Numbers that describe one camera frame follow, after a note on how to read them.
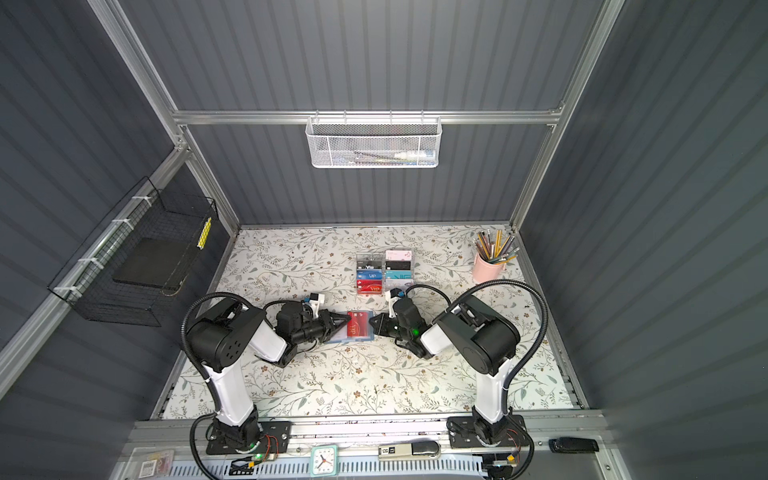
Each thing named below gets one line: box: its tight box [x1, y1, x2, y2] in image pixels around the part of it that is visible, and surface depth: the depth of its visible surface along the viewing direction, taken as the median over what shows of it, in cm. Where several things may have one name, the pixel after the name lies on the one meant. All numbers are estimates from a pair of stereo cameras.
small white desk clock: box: [310, 444, 339, 477], surface depth 70 cm
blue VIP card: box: [356, 269, 383, 280], surface depth 101 cm
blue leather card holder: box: [325, 309, 375, 344], surface depth 92 cm
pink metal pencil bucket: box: [472, 252, 507, 285], surface depth 99 cm
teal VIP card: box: [385, 269, 413, 280], surface depth 101 cm
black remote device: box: [548, 436, 600, 454], surface depth 71 cm
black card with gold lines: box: [385, 261, 411, 270], surface depth 101 cm
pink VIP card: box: [385, 250, 412, 261], surface depth 101 cm
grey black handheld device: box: [378, 441, 441, 459], surface depth 69 cm
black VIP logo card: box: [357, 260, 383, 269], surface depth 101 cm
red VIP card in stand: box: [357, 280, 383, 295], surface depth 101 cm
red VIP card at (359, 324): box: [347, 311, 369, 337], surface depth 93 cm
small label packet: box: [138, 450, 175, 479], surface depth 70 cm
